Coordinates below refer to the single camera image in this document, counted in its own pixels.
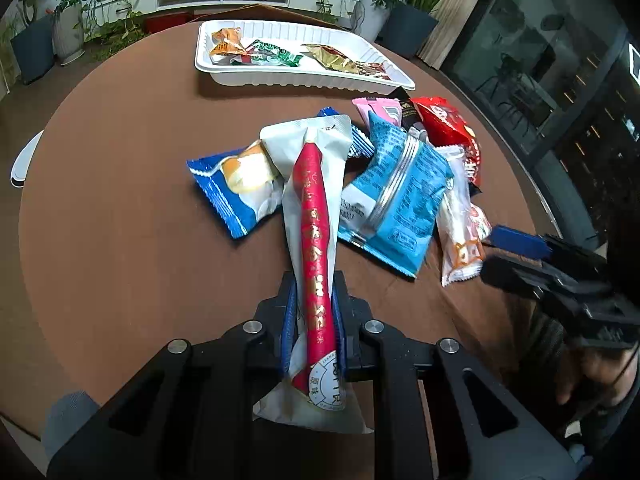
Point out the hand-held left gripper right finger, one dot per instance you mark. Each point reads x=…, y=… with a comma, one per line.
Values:
x=340, y=330

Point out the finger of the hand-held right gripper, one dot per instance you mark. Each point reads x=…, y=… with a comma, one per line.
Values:
x=520, y=275
x=515, y=240

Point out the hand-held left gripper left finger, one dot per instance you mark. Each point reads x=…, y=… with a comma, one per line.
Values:
x=286, y=330

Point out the white packet with orange print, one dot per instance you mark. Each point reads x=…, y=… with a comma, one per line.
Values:
x=457, y=240

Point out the white packet with red stripe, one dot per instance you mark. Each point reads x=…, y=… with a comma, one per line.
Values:
x=315, y=240

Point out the light blue snack packet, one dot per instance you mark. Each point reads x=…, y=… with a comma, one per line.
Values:
x=400, y=195

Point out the red chocolate ball packet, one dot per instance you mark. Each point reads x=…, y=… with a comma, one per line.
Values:
x=445, y=120

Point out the blue packet with bread picture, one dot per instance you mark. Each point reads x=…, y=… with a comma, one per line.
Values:
x=235, y=185

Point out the black snack packet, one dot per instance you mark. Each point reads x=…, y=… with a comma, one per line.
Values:
x=407, y=110

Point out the pink snack packet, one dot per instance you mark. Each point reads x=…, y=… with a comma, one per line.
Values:
x=377, y=107

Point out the brown patterned snack packet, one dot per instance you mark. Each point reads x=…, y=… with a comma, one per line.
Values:
x=372, y=67

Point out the white foam tray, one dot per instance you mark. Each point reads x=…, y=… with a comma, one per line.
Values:
x=280, y=78

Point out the gold snack packet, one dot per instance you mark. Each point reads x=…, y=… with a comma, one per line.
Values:
x=332, y=57

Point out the green packet of nuts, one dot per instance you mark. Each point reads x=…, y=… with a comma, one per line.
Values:
x=272, y=55

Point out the orange snack packet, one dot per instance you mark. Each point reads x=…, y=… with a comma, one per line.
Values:
x=225, y=42

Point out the person's right hand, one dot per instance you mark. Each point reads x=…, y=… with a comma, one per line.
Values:
x=590, y=380

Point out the glass sliding door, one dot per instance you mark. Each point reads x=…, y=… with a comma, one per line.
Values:
x=525, y=85

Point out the beige curtain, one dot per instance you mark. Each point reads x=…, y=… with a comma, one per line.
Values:
x=450, y=25

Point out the person's left leg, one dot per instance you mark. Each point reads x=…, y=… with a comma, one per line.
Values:
x=70, y=420

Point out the broad-leaf plant in blue pot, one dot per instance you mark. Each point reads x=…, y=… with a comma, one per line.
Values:
x=407, y=25

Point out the bushy plant in white pot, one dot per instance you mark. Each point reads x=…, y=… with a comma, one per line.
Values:
x=372, y=15

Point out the white lidded trash bin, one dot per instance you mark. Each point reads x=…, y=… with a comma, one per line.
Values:
x=22, y=165

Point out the red storage box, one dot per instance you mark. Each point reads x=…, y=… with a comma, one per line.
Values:
x=160, y=22

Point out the trailing pothos plant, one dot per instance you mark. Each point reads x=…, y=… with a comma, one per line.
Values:
x=115, y=25

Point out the small plant in ribbed pot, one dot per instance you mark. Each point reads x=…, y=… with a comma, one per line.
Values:
x=67, y=35

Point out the tall tree in blue pot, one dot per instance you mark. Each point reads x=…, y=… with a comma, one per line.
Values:
x=32, y=50

